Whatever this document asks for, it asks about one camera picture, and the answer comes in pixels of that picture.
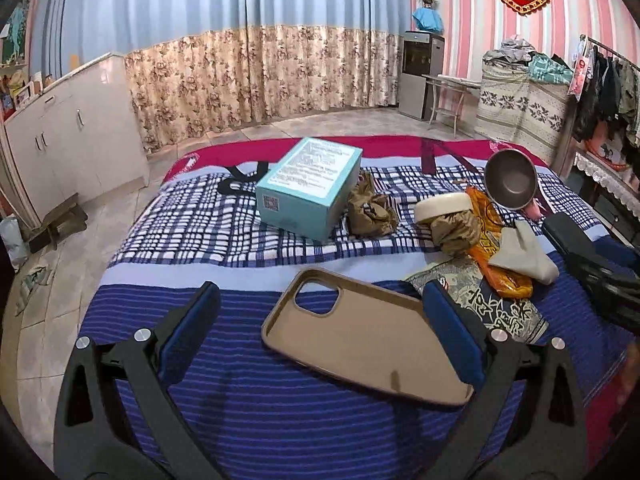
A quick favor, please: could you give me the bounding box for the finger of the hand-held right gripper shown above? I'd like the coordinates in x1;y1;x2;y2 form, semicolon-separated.
596;237;640;273
567;252;640;321

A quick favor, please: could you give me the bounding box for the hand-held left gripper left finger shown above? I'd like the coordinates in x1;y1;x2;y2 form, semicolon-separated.
52;282;223;480

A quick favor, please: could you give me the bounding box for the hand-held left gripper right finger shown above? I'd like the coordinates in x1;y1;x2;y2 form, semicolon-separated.
422;280;592;480

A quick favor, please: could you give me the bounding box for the patterned packet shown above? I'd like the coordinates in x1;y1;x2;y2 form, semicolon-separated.
405;257;551;346

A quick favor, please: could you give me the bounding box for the grey cloth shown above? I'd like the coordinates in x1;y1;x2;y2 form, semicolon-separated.
489;220;560;282

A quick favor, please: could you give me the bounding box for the orange plastic wrapper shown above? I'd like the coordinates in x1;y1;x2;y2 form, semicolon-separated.
465;186;533;298

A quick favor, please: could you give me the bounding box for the beige tape roll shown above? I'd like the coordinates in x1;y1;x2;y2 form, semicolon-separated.
416;192;473;224

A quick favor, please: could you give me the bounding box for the low cabinet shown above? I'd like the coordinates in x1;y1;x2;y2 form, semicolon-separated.
575;152;640;246

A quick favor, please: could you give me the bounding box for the white lace cloth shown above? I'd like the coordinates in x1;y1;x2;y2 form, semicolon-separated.
572;152;640;201

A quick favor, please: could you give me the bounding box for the beige phone case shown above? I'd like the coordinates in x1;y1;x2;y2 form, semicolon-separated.
261;268;476;407

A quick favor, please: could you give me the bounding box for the red cartoon print board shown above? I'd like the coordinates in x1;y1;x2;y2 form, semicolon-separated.
582;135;633;171

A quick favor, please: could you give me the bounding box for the pink metal mug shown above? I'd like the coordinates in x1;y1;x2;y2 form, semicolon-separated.
483;149;543;221

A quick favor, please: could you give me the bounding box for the row of hanging clothes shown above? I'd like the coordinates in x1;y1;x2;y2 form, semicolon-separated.
572;45;640;148

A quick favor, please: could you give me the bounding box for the crumpled floor cloth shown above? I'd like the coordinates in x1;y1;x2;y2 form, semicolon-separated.
15;265;56;316

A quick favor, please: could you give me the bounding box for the wooden stool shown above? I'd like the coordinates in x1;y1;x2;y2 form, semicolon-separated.
27;192;88;253

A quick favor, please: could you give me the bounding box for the patterned cloth covered appliance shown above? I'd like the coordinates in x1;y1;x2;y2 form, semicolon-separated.
472;60;576;168

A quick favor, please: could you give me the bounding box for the teal cardboard box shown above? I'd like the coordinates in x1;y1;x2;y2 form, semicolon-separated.
255;137;363;242

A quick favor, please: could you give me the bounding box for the pink hanging bag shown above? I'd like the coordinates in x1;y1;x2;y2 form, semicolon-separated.
567;42;596;101

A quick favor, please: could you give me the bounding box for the teal plaid cloth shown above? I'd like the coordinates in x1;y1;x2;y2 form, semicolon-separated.
527;54;573;86

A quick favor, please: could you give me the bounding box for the white plastic floor bag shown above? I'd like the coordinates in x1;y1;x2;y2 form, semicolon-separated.
0;215;28;271

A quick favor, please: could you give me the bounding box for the metal clothes rack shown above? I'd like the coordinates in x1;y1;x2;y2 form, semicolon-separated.
580;35;640;76

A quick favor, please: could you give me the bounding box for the white cabinet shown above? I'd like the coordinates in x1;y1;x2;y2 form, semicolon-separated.
0;52;151;226

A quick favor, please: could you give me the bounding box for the grey clothes pile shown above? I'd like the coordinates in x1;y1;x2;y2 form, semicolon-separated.
482;35;538;66

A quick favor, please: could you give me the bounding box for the small metal side table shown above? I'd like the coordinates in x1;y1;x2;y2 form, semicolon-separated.
422;74;483;136

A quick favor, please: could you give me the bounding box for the grey water dispenser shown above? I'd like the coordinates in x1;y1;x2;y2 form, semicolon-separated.
398;31;446;121

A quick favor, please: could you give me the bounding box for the blue and floral curtain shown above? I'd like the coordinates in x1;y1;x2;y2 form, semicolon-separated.
30;0;416;156

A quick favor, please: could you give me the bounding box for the blue cloth covered bottle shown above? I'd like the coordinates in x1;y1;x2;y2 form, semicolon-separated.
412;7;445;33

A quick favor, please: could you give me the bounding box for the black strap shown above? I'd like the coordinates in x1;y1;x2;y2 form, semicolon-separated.
218;161;271;196

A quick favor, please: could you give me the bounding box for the green wall picture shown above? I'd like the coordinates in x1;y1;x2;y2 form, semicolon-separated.
0;0;33;68

